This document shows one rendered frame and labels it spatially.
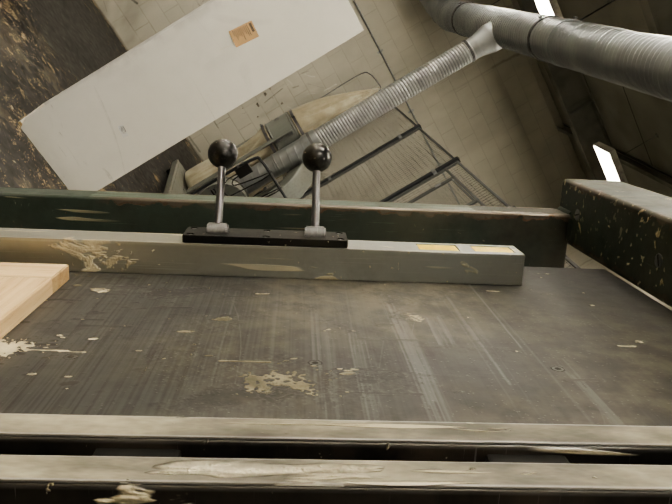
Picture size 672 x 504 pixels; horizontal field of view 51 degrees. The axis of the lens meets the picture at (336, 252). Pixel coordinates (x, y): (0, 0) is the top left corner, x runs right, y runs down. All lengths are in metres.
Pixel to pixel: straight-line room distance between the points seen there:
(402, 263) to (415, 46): 8.24
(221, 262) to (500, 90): 8.71
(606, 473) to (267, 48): 4.11
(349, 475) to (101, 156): 4.28
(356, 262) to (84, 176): 3.83
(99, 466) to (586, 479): 0.21
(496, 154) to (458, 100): 0.92
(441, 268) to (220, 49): 3.59
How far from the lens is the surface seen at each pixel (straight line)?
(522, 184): 9.91
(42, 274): 0.82
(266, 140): 6.51
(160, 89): 4.42
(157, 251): 0.87
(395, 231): 1.10
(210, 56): 4.37
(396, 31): 8.98
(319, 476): 0.32
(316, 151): 0.89
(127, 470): 0.32
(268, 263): 0.86
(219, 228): 0.87
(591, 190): 1.11
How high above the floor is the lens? 1.57
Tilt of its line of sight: 4 degrees down
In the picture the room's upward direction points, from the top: 60 degrees clockwise
